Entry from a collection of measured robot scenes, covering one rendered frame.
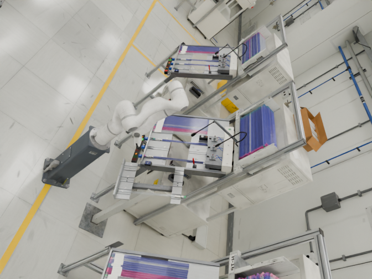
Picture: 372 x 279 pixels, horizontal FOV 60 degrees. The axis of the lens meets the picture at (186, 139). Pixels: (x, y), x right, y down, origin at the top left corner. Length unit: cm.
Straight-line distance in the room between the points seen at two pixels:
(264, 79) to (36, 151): 246
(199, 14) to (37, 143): 470
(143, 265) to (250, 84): 240
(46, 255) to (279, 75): 286
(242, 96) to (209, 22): 336
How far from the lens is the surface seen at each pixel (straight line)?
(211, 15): 693
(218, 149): 272
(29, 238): 284
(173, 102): 222
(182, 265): 217
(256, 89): 382
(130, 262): 221
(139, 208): 320
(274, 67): 368
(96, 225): 312
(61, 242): 294
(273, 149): 239
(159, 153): 276
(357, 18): 554
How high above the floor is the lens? 254
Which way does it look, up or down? 34 degrees down
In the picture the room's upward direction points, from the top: 58 degrees clockwise
